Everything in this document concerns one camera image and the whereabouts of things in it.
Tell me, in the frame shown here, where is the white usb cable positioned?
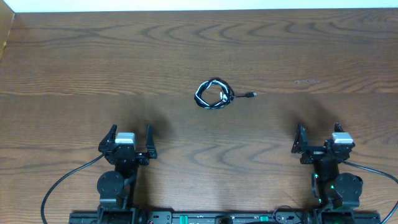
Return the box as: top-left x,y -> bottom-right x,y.
195,80 -> 228,108

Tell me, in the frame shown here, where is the cardboard box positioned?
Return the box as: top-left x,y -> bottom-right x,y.
0,0 -> 16,58

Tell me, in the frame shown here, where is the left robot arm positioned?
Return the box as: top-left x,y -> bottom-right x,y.
97,124 -> 157,210

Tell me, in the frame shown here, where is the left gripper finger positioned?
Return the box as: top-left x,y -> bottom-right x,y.
98,124 -> 117,153
146,125 -> 157,159

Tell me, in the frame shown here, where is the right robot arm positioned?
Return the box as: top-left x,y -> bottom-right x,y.
291,123 -> 363,210

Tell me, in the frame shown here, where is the black usb cable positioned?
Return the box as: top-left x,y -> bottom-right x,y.
193,78 -> 258,110

